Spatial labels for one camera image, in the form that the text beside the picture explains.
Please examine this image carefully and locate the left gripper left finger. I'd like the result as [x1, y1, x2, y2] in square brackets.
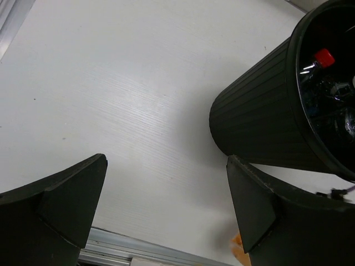
[1, 154, 108, 265]

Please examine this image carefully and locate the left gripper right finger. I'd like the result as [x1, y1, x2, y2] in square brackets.
[226, 156, 354, 265]

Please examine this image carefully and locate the orange juice bottle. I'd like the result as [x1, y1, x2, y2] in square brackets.
[230, 233, 251, 266]

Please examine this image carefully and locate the red label water bottle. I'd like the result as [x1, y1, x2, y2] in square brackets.
[298, 48, 335, 85]

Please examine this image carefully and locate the blue label bottle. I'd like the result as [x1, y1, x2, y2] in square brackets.
[331, 76, 354, 137]

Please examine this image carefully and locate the black plastic waste bin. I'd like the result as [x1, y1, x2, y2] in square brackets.
[209, 1, 354, 182]

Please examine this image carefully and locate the metal rail across table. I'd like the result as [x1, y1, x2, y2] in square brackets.
[78, 227, 225, 266]

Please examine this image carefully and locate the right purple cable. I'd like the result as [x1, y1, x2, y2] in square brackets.
[316, 185, 355, 199]

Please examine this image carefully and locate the left aluminium frame rail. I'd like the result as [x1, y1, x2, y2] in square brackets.
[0, 0, 34, 59]

